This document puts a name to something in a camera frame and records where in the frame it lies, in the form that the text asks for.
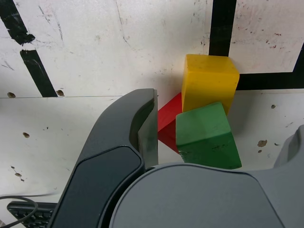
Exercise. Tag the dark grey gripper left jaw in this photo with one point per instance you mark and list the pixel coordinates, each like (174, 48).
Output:
(104, 171)

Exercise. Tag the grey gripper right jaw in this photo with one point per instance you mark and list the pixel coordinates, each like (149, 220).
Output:
(202, 199)

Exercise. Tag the green cube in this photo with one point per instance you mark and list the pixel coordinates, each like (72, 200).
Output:
(204, 137)

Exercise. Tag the red cube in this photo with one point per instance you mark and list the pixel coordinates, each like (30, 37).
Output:
(168, 114)

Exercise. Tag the yellow cube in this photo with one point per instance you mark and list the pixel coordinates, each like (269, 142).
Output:
(209, 85)

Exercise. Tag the black tape square outline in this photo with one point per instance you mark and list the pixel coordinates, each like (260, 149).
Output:
(221, 23)

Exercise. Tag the black keyboard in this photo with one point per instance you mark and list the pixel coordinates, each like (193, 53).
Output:
(35, 216)

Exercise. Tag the black tape strip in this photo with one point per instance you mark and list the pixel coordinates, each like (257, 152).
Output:
(38, 71)

